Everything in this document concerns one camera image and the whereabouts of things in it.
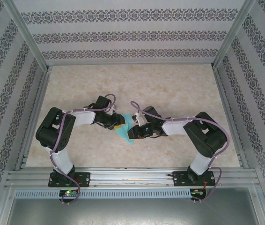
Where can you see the aluminium frame post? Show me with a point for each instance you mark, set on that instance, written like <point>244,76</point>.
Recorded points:
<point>27,35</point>
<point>232,35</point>

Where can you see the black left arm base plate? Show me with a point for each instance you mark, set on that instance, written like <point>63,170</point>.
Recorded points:
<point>84,180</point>

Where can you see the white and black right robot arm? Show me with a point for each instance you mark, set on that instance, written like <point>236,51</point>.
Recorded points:
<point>205,136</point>

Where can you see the aluminium lower frame bar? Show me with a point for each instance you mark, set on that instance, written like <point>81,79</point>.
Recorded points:
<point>263,211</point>
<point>1,211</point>

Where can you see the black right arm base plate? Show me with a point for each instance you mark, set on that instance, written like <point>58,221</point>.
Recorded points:
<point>179,179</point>

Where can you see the aluminium side rail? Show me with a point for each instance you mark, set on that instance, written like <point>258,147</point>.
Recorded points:
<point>223,93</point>
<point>41,93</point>

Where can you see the aluminium mounting rail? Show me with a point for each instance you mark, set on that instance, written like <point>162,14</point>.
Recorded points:
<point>132,174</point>

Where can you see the teal paper sheet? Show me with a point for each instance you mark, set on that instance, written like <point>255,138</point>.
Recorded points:
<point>125,134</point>

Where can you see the aluminium back rail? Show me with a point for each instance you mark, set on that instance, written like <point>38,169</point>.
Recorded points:
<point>132,64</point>

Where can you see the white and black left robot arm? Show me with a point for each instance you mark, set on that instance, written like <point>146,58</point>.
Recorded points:
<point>53,133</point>

